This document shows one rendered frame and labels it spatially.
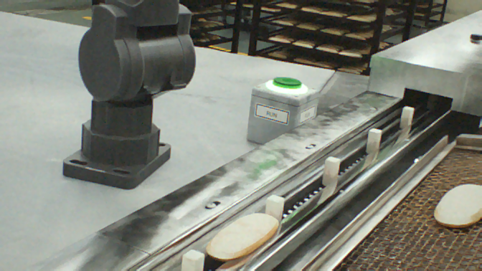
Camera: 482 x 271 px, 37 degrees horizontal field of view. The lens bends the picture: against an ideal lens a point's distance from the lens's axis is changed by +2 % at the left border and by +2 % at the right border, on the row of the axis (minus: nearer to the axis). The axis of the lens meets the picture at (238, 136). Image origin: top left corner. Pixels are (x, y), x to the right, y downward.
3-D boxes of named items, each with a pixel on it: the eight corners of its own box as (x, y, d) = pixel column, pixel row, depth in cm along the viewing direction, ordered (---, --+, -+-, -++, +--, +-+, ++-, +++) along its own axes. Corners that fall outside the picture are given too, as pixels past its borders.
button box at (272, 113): (266, 149, 103) (275, 76, 99) (315, 163, 99) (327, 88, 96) (238, 164, 96) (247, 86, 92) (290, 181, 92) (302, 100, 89)
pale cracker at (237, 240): (252, 213, 67) (253, 202, 66) (287, 226, 65) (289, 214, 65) (194, 252, 58) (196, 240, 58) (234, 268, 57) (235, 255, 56)
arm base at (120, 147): (108, 143, 89) (59, 175, 78) (112, 80, 86) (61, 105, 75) (172, 155, 87) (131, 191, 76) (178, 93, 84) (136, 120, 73)
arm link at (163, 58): (132, 101, 84) (93, 107, 80) (137, 16, 81) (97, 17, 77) (183, 123, 78) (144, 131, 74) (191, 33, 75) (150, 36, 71)
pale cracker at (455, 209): (453, 188, 66) (453, 176, 66) (498, 193, 65) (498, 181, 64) (424, 224, 58) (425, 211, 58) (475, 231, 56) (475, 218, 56)
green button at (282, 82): (279, 86, 97) (280, 74, 96) (305, 92, 95) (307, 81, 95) (265, 91, 94) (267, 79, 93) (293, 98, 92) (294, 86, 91)
